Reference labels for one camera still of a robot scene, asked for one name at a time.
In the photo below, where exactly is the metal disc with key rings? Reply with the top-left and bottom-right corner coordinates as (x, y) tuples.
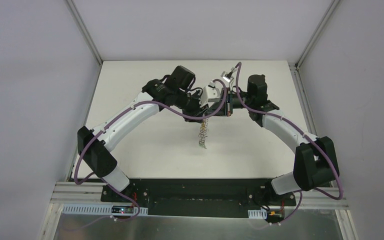
(198, 118), (209, 147)

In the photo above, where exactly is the key with yellow tag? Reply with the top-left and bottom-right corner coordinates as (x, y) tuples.
(201, 120), (208, 131)

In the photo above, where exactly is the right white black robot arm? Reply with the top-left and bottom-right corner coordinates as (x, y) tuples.
(200, 74), (340, 205)

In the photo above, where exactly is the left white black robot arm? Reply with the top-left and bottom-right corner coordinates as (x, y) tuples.
(77, 65), (203, 203)

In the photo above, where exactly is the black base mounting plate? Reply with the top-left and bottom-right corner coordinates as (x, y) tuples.
(100, 178), (297, 218)

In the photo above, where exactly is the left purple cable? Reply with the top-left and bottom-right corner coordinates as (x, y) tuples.
(59, 78), (229, 231)

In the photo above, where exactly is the purple cable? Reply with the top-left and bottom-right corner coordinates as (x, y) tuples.
(233, 61), (345, 231)
(59, 78), (229, 231)

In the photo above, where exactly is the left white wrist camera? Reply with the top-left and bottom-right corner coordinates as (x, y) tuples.
(199, 82), (221, 107)

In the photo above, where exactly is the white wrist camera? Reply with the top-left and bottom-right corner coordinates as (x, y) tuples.
(220, 68), (237, 84)
(199, 82), (221, 107)

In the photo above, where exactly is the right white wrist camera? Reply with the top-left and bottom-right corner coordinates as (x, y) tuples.
(220, 68), (237, 84)

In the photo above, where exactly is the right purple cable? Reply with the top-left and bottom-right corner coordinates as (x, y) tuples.
(233, 61), (345, 231)

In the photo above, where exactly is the right aluminium frame post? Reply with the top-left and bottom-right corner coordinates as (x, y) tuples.
(294, 0), (342, 70)

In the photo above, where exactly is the aluminium frame post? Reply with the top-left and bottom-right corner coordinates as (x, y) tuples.
(64, 0), (104, 66)
(294, 0), (342, 70)

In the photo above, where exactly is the right white slotted cable duct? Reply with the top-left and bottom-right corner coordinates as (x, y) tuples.
(247, 208), (268, 220)

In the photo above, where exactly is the white slotted cable duct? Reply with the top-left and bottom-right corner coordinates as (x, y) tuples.
(247, 208), (268, 220)
(62, 203), (149, 217)

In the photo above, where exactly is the left aluminium frame post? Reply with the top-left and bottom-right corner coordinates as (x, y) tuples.
(64, 0), (104, 66)

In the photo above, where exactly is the left white slotted cable duct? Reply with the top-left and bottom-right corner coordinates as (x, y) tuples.
(62, 203), (149, 217)

